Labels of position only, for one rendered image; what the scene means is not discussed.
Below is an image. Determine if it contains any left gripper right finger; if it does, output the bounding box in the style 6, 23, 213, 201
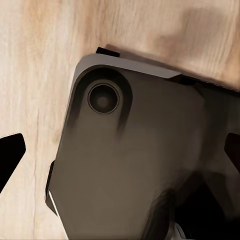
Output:
224, 133, 240, 173

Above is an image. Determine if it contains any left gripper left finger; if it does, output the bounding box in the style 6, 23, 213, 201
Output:
0, 133, 26, 193

